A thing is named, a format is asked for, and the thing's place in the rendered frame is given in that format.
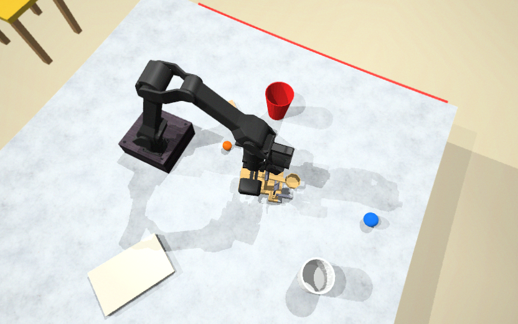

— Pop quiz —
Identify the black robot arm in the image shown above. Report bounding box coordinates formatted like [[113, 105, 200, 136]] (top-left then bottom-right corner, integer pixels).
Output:
[[132, 60, 294, 175]]

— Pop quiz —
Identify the cream flat rectangular panel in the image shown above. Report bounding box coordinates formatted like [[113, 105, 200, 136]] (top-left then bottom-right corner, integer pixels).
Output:
[[87, 233, 175, 317]]

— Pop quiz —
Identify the orange ball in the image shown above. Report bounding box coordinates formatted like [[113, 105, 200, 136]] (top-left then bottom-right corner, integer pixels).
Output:
[[222, 141, 232, 150]]

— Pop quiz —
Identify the blue ball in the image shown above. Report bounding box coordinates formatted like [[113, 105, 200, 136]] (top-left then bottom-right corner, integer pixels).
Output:
[[364, 212, 379, 227]]

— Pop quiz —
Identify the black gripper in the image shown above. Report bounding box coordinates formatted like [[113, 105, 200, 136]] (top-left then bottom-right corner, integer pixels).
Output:
[[238, 155, 264, 196]]

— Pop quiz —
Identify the white mug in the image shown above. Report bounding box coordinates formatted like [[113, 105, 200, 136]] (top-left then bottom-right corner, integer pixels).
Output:
[[298, 257, 335, 294]]

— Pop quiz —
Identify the red plastic cup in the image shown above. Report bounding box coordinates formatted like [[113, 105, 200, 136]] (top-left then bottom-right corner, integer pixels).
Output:
[[265, 82, 294, 120]]

